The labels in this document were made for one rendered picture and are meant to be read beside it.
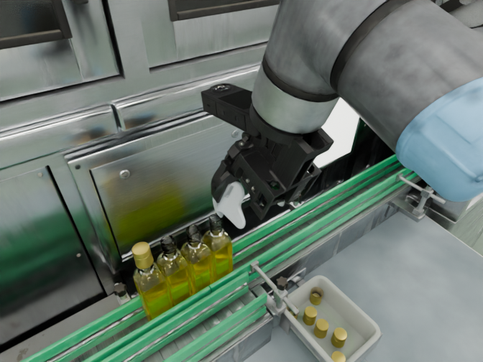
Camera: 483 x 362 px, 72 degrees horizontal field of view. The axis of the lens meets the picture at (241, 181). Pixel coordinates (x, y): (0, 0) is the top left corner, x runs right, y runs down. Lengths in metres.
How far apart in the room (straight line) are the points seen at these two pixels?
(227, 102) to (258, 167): 0.08
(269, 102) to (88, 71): 0.45
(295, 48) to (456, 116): 0.12
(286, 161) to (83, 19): 0.45
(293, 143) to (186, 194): 0.56
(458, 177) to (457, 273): 1.14
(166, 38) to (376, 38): 0.54
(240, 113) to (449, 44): 0.21
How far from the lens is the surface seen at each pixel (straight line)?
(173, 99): 0.70
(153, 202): 0.80
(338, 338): 0.98
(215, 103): 0.39
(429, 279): 1.27
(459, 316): 1.23
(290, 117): 0.28
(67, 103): 0.66
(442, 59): 0.21
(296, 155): 0.31
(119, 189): 0.75
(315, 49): 0.24
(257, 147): 0.36
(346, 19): 0.23
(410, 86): 0.20
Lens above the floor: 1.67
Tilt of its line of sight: 39 degrees down
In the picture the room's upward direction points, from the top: straight up
